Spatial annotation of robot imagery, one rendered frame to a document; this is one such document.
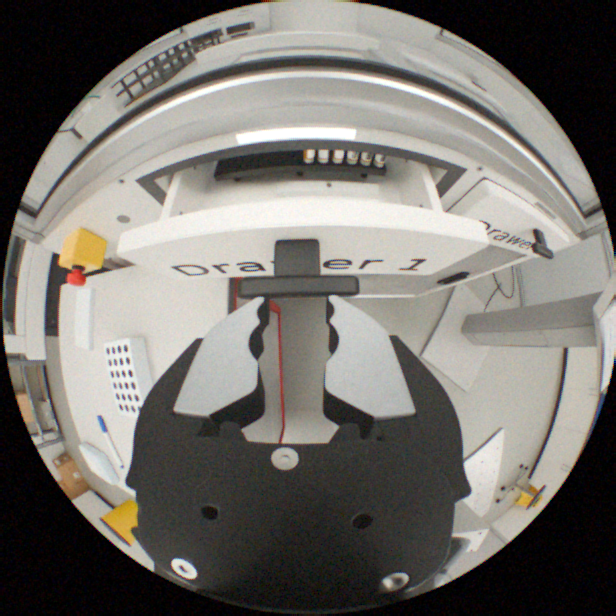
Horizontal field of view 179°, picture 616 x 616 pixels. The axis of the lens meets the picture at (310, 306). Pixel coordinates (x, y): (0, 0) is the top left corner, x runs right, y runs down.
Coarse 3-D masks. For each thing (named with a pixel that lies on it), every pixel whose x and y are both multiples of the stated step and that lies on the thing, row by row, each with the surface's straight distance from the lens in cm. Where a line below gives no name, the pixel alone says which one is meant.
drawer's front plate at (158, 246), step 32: (160, 224) 16; (192, 224) 14; (224, 224) 13; (256, 224) 13; (288, 224) 12; (320, 224) 12; (352, 224) 13; (384, 224) 13; (416, 224) 14; (448, 224) 16; (480, 224) 18; (128, 256) 19; (160, 256) 18; (192, 256) 18; (224, 256) 17; (256, 256) 17; (320, 256) 17; (352, 256) 18; (384, 256) 18; (416, 256) 19; (448, 256) 20
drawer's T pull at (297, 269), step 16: (288, 240) 14; (304, 240) 14; (288, 256) 13; (304, 256) 13; (288, 272) 13; (304, 272) 13; (320, 272) 13; (240, 288) 13; (256, 288) 13; (272, 288) 13; (288, 288) 13; (304, 288) 13; (320, 288) 13; (336, 288) 13; (352, 288) 13
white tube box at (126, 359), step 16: (112, 352) 40; (128, 352) 36; (144, 352) 38; (112, 368) 40; (128, 368) 37; (144, 368) 37; (112, 384) 42; (128, 384) 37; (144, 384) 37; (128, 400) 39
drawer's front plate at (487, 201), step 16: (480, 192) 24; (496, 192) 24; (464, 208) 25; (480, 208) 25; (496, 208) 26; (512, 208) 27; (528, 208) 30; (496, 224) 30; (512, 224) 31; (528, 224) 32; (544, 224) 34; (496, 240) 35; (528, 240) 39; (560, 240) 43
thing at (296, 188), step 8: (280, 184) 24; (288, 184) 24; (296, 184) 24; (304, 184) 24; (312, 184) 24; (320, 184) 24; (328, 184) 24; (336, 184) 24; (344, 184) 24; (352, 184) 24; (360, 184) 25; (368, 184) 25; (376, 184) 25; (280, 192) 24; (288, 192) 24; (296, 192) 24; (304, 192) 24; (312, 192) 24; (320, 192) 24; (328, 192) 24; (336, 192) 24; (344, 192) 24; (352, 192) 24; (360, 192) 24; (368, 192) 24; (376, 192) 24
